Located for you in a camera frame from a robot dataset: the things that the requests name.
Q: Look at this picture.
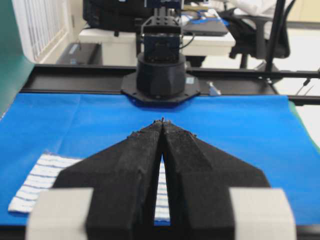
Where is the black laptop on desk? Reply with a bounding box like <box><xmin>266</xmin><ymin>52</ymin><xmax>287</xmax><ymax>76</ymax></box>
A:
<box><xmin>182</xmin><ymin>20</ymin><xmax>229</xmax><ymax>37</ymax></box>

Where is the black office chair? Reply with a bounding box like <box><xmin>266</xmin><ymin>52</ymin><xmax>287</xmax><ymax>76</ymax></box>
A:
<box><xmin>219</xmin><ymin>0</ymin><xmax>297</xmax><ymax>70</ymax></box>

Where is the blue table cloth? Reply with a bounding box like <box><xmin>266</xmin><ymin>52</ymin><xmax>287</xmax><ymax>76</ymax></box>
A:
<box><xmin>0</xmin><ymin>93</ymin><xmax>320</xmax><ymax>225</ymax></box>

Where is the black table rail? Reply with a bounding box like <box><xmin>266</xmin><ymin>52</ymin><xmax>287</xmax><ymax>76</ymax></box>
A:
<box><xmin>21</xmin><ymin>64</ymin><xmax>320</xmax><ymax>105</ymax></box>

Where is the person in white coat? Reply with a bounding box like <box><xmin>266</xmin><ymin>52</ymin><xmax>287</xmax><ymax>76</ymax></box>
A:
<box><xmin>224</xmin><ymin>0</ymin><xmax>293</xmax><ymax>40</ymax></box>

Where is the white blue striped towel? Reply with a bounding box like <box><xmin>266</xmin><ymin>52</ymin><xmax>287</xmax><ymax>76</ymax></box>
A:
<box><xmin>8</xmin><ymin>153</ymin><xmax>170</xmax><ymax>226</ymax></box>

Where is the white desk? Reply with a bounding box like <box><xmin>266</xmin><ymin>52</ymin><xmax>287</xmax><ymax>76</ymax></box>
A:
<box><xmin>79</xmin><ymin>28</ymin><xmax>236</xmax><ymax>67</ymax></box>

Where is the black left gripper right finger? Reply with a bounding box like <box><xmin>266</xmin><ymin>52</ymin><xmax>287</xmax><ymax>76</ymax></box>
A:
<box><xmin>162</xmin><ymin>120</ymin><xmax>298</xmax><ymax>240</ymax></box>

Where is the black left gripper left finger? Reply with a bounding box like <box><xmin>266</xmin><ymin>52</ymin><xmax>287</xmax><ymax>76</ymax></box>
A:
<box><xmin>25</xmin><ymin>120</ymin><xmax>163</xmax><ymax>240</ymax></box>

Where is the black box under desk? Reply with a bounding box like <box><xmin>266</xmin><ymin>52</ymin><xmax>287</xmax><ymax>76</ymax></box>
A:
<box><xmin>56</xmin><ymin>42</ymin><xmax>103</xmax><ymax>66</ymax></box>

